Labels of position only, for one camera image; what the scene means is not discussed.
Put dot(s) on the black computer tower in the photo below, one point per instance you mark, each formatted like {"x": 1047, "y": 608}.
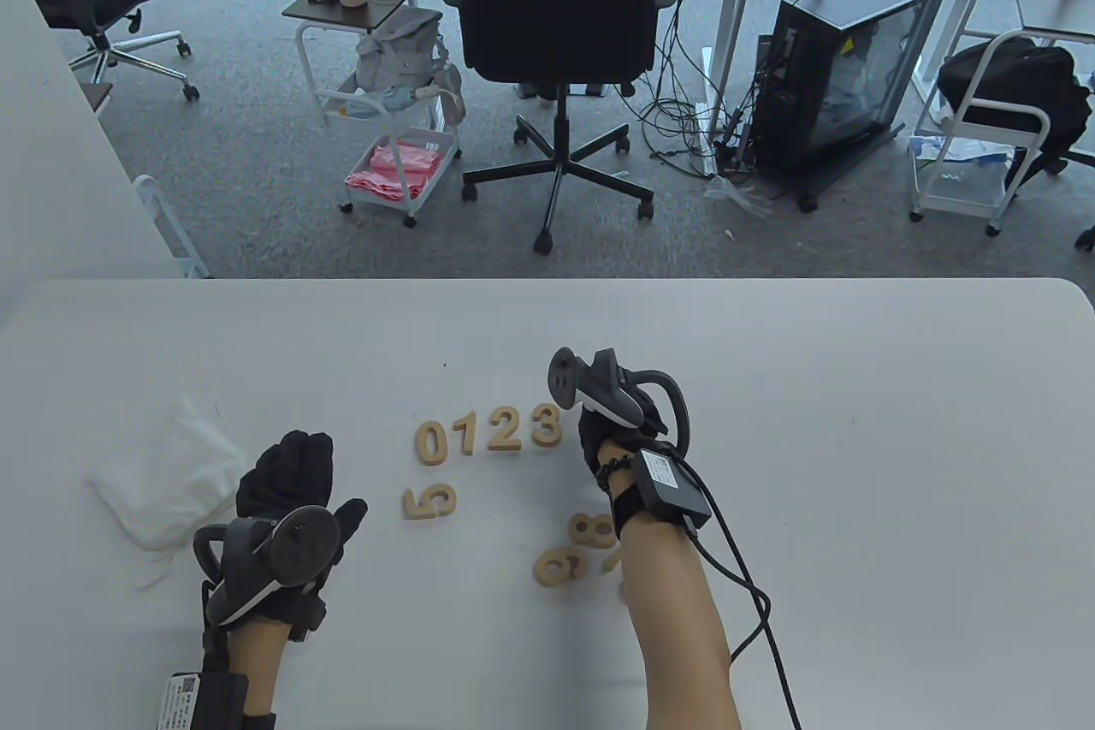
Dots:
{"x": 855, "y": 2}

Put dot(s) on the white rolling cart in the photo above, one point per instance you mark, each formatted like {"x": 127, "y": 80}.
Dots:
{"x": 954, "y": 204}

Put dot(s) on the person's left hand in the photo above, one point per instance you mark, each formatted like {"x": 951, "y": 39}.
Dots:
{"x": 291, "y": 465}

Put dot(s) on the double-loop wooden number block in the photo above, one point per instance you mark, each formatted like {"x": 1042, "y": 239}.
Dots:
{"x": 592, "y": 530}

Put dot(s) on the curved wooden number block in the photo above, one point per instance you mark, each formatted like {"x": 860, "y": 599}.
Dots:
{"x": 505, "y": 448}

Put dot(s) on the person's right forearm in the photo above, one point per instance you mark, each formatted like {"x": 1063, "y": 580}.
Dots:
{"x": 684, "y": 636}

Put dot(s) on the person's right hand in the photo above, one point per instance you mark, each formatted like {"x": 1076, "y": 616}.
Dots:
{"x": 599, "y": 430}

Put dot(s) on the looped wooden number block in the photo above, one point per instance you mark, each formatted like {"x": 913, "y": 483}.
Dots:
{"x": 571, "y": 560}

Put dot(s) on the person's left forearm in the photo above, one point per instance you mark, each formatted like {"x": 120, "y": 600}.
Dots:
{"x": 257, "y": 661}

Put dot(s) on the oval wooden number block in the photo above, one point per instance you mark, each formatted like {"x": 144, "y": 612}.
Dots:
{"x": 422, "y": 446}

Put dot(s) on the bent wooden number block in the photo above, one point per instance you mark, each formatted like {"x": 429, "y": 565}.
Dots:
{"x": 612, "y": 566}

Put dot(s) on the grey backpack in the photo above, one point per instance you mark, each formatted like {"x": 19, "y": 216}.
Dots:
{"x": 398, "y": 50}

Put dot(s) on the straight wooden number block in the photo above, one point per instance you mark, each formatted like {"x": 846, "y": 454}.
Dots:
{"x": 469, "y": 439}

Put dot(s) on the clear plastic bag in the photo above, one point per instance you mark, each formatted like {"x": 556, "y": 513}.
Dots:
{"x": 736, "y": 195}

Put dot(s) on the white metal rack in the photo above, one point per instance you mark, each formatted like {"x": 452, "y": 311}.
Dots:
{"x": 150, "y": 191}

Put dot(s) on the black wrist sensor box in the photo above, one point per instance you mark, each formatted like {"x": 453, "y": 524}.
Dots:
{"x": 676, "y": 490}
{"x": 218, "y": 700}

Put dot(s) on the hooked wooden number block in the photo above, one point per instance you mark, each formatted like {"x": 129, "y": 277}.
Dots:
{"x": 411, "y": 505}

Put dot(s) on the white cart with dark top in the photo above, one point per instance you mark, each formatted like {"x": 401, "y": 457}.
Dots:
{"x": 389, "y": 7}

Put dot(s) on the light blue pouch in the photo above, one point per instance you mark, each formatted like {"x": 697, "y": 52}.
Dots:
{"x": 376, "y": 103}

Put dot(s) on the grey handheld controller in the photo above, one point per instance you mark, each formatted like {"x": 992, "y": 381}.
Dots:
{"x": 299, "y": 542}
{"x": 565, "y": 375}

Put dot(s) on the pink packets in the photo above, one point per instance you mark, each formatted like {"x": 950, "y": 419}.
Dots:
{"x": 393, "y": 169}

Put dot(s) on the black backpack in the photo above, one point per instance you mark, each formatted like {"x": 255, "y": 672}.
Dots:
{"x": 1018, "y": 75}

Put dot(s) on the double-curve wooden number block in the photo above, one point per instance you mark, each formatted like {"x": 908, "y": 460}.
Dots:
{"x": 546, "y": 442}

